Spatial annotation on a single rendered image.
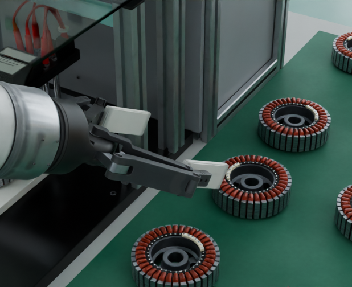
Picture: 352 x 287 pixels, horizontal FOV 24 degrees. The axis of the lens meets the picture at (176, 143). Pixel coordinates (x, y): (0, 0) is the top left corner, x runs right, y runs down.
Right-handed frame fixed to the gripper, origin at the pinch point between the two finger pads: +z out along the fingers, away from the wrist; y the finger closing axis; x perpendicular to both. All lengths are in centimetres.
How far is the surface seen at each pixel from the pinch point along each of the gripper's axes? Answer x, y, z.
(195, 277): -14.7, 4.9, 7.1
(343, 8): 15, -130, 220
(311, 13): 8, -135, 209
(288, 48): 9, -32, 57
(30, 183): -17.5, -24.4, 2.8
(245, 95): 1.3, -22.6, 38.7
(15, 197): -19.3, -23.3, 0.3
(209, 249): -12.3, 2.4, 11.1
